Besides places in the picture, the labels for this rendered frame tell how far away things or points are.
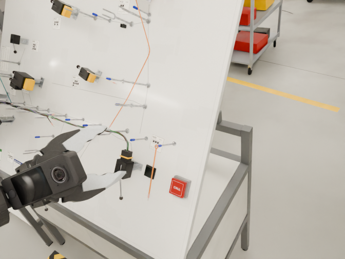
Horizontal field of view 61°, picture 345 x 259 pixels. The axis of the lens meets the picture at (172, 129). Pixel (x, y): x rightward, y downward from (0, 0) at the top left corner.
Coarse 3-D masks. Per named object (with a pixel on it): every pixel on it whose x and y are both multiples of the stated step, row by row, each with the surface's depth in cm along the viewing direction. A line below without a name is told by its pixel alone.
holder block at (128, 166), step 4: (120, 160) 95; (116, 164) 96; (120, 164) 95; (124, 164) 94; (128, 164) 95; (132, 164) 97; (116, 168) 96; (124, 168) 94; (128, 168) 95; (132, 168) 97; (128, 172) 96; (124, 176) 95; (128, 176) 97
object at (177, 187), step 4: (172, 180) 91; (176, 180) 91; (180, 180) 91; (172, 184) 92; (176, 184) 91; (180, 184) 90; (184, 184) 89; (172, 188) 92; (176, 188) 91; (180, 188) 90; (184, 188) 90; (172, 192) 92; (176, 192) 91; (180, 192) 90; (184, 192) 90; (180, 196) 90
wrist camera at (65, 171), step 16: (48, 160) 37; (64, 160) 37; (16, 176) 39; (32, 176) 38; (48, 176) 38; (64, 176) 37; (80, 176) 37; (16, 192) 39; (32, 192) 39; (48, 192) 38; (16, 208) 40
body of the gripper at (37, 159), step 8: (48, 152) 44; (56, 152) 44; (32, 160) 43; (40, 160) 42; (16, 168) 47; (24, 168) 44; (0, 192) 38; (64, 192) 43; (72, 192) 44; (0, 200) 37; (8, 200) 40; (48, 200) 44; (56, 200) 43; (0, 208) 37; (8, 208) 43; (32, 208) 47; (0, 216) 38; (8, 216) 39; (0, 224) 38
